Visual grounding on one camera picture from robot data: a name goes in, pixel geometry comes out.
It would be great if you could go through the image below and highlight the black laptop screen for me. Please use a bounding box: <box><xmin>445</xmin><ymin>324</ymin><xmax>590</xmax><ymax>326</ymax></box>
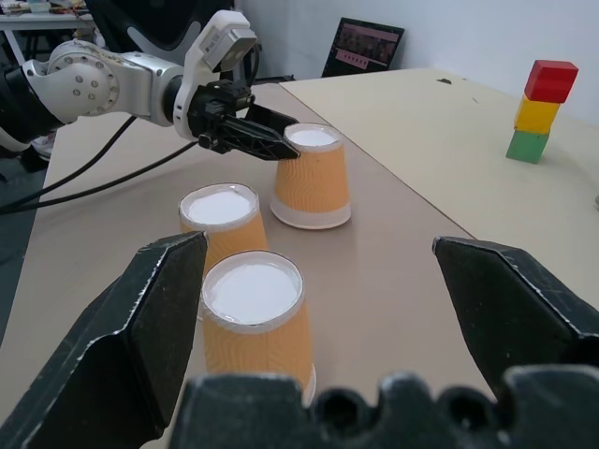
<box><xmin>320</xmin><ymin>17</ymin><xmax>406</xmax><ymax>79</ymax></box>

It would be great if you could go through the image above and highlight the orange paper cup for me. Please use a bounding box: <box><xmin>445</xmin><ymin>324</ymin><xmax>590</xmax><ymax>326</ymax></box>
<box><xmin>270</xmin><ymin>122</ymin><xmax>353</xmax><ymax>231</ymax></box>
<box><xmin>199</xmin><ymin>251</ymin><xmax>318</xmax><ymax>406</ymax></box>
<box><xmin>178</xmin><ymin>182</ymin><xmax>270</xmax><ymax>278</ymax></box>

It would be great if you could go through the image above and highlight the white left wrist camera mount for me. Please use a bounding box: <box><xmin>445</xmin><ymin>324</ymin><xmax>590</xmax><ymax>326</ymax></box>
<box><xmin>171</xmin><ymin>9</ymin><xmax>259</xmax><ymax>141</ymax></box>

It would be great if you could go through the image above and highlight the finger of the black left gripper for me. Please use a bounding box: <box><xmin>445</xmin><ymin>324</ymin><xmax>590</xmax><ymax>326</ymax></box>
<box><xmin>246</xmin><ymin>103</ymin><xmax>300</xmax><ymax>138</ymax></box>
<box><xmin>218</xmin><ymin>116</ymin><xmax>301</xmax><ymax>163</ymax></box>

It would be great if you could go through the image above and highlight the white side table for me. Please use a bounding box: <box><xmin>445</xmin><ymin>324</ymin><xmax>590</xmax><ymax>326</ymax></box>
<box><xmin>0</xmin><ymin>11</ymin><xmax>95</xmax><ymax>66</ymax></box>

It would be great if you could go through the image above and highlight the black office chair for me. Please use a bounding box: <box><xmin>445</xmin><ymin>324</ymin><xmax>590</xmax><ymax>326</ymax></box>
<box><xmin>86</xmin><ymin>0</ymin><xmax>221</xmax><ymax>53</ymax></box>

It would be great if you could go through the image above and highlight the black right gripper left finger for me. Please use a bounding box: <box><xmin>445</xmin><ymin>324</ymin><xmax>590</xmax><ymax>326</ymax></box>
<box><xmin>0</xmin><ymin>230</ymin><xmax>210</xmax><ymax>449</ymax></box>

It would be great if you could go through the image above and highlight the red wooden block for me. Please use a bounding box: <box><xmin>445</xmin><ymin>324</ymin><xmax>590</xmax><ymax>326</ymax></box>
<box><xmin>523</xmin><ymin>59</ymin><xmax>580</xmax><ymax>105</ymax></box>

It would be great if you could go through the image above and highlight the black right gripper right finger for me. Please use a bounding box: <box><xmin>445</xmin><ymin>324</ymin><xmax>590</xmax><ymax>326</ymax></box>
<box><xmin>431</xmin><ymin>235</ymin><xmax>599</xmax><ymax>401</ymax></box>

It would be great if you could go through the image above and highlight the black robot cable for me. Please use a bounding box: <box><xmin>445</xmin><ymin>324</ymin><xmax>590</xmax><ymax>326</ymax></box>
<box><xmin>0</xmin><ymin>114</ymin><xmax>139</xmax><ymax>211</ymax></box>
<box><xmin>0</xmin><ymin>139</ymin><xmax>198</xmax><ymax>217</ymax></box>

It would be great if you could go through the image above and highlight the green wooden block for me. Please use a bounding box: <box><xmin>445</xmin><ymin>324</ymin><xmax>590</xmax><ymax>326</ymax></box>
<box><xmin>504</xmin><ymin>128</ymin><xmax>550</xmax><ymax>166</ymax></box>

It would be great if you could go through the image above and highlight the yellow wooden block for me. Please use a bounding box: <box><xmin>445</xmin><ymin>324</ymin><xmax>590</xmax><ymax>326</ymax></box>
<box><xmin>513</xmin><ymin>94</ymin><xmax>562</xmax><ymax>138</ymax></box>

